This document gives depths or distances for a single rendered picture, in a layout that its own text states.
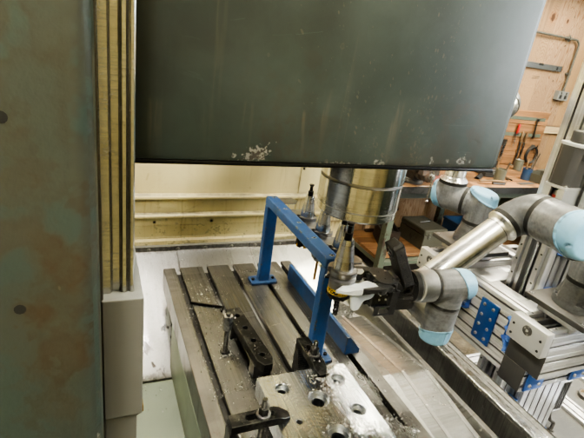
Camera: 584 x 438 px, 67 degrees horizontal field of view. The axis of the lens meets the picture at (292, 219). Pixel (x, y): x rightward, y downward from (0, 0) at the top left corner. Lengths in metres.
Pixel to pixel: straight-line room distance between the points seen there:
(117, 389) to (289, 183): 1.46
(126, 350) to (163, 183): 1.28
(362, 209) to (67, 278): 0.54
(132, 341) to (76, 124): 0.31
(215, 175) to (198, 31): 1.29
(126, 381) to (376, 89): 0.53
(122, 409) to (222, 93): 0.43
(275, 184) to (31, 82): 1.63
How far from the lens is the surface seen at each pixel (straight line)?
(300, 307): 1.53
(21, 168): 0.38
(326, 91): 0.66
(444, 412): 1.57
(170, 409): 1.55
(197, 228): 1.92
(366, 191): 0.80
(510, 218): 1.30
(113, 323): 0.57
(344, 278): 0.92
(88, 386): 0.48
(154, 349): 1.68
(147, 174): 1.80
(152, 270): 1.86
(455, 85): 0.79
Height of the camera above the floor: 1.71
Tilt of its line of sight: 21 degrees down
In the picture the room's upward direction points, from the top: 8 degrees clockwise
